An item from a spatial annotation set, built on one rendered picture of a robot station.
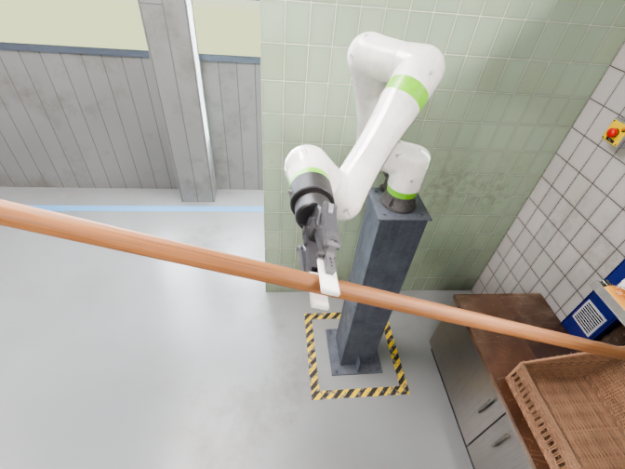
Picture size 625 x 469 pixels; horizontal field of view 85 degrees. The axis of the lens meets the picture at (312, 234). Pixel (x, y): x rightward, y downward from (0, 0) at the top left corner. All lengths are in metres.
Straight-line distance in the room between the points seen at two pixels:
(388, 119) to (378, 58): 0.21
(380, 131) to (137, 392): 1.95
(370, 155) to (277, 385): 1.63
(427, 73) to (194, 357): 1.98
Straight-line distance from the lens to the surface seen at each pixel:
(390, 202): 1.41
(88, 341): 2.63
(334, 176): 0.81
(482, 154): 2.12
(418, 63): 1.02
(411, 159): 1.30
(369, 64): 1.08
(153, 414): 2.26
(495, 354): 1.94
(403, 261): 1.58
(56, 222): 0.52
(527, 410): 1.81
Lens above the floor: 2.03
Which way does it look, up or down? 42 degrees down
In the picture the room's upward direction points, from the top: 6 degrees clockwise
